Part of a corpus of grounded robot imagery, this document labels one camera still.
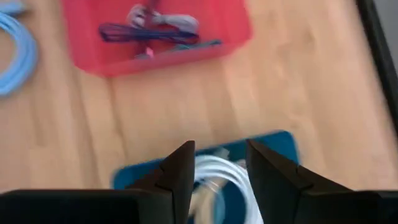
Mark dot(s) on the red translucent plastic bin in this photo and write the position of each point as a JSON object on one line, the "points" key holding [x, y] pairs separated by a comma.
{"points": [[217, 18]]}

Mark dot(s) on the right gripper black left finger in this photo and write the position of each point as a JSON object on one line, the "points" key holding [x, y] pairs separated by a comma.
{"points": [[155, 202]]}

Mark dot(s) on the black aluminium table frame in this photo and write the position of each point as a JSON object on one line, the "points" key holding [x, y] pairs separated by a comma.
{"points": [[377, 56]]}

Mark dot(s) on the teal plastic bin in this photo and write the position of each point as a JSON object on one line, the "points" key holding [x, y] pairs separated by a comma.
{"points": [[273, 146]]}

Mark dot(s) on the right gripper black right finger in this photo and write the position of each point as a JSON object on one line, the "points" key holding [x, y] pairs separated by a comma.
{"points": [[295, 199]]}

